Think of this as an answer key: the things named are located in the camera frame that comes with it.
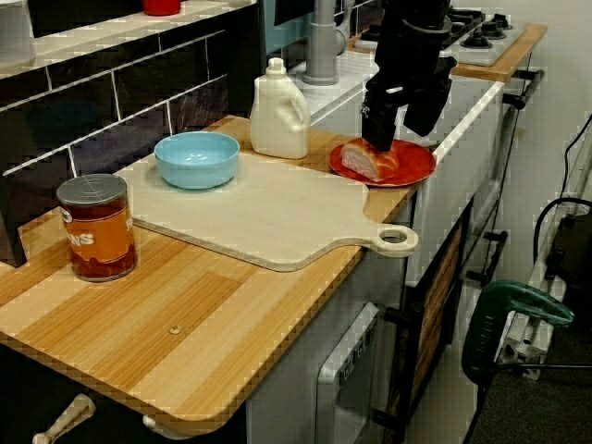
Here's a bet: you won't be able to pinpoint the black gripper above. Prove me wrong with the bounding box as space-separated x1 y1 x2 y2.
361 27 458 152

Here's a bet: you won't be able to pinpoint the salmon sushi toy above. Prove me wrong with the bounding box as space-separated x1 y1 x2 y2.
340 137 401 182

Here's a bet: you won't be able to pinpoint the light blue bowl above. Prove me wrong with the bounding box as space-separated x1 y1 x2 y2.
154 130 241 191

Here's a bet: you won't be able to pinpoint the orange beans can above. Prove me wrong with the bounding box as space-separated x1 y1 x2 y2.
55 173 138 283

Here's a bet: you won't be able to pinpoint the red round plate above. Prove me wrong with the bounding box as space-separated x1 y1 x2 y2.
327 138 438 188

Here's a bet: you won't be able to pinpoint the white toy sink unit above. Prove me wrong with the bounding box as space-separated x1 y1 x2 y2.
289 48 506 288

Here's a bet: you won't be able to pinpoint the grey toy faucet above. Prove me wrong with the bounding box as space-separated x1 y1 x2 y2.
302 0 348 86

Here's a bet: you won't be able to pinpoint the toy gas stove top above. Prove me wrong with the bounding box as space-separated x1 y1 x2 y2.
353 6 528 66

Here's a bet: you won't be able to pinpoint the white detergent bottle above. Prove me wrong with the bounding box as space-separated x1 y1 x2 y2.
249 56 311 160

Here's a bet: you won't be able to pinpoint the pale wooden cutting board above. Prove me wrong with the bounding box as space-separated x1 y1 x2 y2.
113 150 420 273

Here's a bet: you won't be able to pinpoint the wood patterned oven door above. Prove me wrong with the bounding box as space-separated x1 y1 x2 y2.
373 196 510 434

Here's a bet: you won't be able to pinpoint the black box device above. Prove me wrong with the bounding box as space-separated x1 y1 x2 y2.
545 215 592 320

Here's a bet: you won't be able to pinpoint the green handheld tool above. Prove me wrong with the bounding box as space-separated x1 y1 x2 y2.
461 279 576 385

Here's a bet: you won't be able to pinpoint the red ketchup bottle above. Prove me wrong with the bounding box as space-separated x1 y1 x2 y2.
142 0 181 17

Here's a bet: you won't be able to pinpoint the white dishwasher door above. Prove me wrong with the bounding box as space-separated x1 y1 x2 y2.
316 302 381 444

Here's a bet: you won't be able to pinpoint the white drawer knob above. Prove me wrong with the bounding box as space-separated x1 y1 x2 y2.
142 413 186 438

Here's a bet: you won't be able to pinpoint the plain white container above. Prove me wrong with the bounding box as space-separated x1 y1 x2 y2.
0 0 37 66

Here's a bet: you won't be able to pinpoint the grey rail black brackets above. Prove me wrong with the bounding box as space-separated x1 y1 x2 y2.
474 68 547 228

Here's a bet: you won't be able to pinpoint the thin black cable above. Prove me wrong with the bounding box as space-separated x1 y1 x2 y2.
561 124 592 204

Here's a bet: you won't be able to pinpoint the thick black cable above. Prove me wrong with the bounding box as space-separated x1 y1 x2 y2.
533 197 592 267

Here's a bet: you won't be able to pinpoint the aluminium extrusion frame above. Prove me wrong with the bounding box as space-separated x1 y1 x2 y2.
497 277 568 380

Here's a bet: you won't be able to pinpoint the wooden drawer handle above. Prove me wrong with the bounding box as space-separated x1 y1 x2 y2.
31 393 97 444

